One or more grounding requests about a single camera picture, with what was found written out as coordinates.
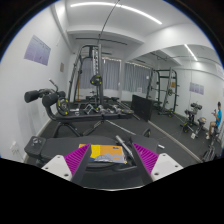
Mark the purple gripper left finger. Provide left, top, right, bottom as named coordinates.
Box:
left=42, top=144, right=91, bottom=184

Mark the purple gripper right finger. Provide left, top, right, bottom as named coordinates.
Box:
left=133, top=143, right=182, bottom=185

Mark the folded yellow grey towel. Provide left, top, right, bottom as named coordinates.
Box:
left=90, top=144, right=127, bottom=164

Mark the silver metal bar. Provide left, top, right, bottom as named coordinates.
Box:
left=115, top=135, right=134, bottom=158

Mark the black leg curl bench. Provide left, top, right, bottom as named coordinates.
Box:
left=24, top=80, right=134, bottom=138

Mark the black plyo box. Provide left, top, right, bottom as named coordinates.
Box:
left=131, top=95, right=153, bottom=121

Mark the grey window curtain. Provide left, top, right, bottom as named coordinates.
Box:
left=80, top=59, right=120, bottom=90

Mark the long ceiling light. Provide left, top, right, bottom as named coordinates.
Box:
left=69, top=1, right=163, bottom=26

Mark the large wall mirror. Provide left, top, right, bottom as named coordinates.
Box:
left=150, top=44, right=224, bottom=161

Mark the black cable crossover machine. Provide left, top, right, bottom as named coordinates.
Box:
left=67, top=44, right=105, bottom=105

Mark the purple wall poster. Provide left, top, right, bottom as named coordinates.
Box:
left=24, top=35, right=51, bottom=66

